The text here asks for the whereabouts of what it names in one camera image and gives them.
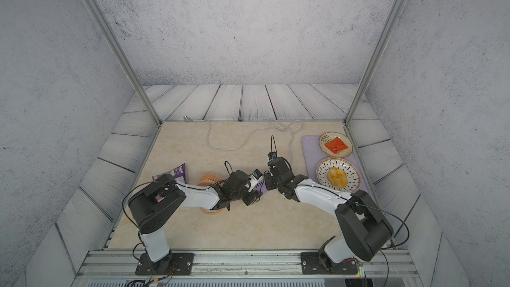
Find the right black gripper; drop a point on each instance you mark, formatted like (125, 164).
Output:
(267, 179)

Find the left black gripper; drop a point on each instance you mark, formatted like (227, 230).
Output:
(253, 197)

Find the purple power strip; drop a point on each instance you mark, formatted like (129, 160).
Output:
(261, 187)

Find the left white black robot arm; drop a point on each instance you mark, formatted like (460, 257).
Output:
(154, 204)

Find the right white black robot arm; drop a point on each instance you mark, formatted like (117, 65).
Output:
(365, 228)

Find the orange desk fan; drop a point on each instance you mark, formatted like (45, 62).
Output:
(207, 180)

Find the purple placemat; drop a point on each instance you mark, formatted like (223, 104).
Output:
(319, 160)

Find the purple snack bag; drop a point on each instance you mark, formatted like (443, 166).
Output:
(166, 189)

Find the patterned plate with yellow food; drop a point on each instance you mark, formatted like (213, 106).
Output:
(338, 174)

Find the small plate with red packet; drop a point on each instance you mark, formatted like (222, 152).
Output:
(336, 145)

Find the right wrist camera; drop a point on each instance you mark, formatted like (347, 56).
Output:
(272, 155)

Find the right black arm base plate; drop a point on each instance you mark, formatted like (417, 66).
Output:
(318, 263)

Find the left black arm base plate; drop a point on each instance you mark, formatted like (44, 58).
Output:
(179, 264)

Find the aluminium front rail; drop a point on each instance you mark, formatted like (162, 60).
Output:
(117, 267)

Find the right aluminium frame post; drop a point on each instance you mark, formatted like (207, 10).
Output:
(391, 21)

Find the aluminium frame post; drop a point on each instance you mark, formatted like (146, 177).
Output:
(108, 34)
(391, 21)

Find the left aluminium frame post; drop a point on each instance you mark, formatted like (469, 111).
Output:
(108, 34)

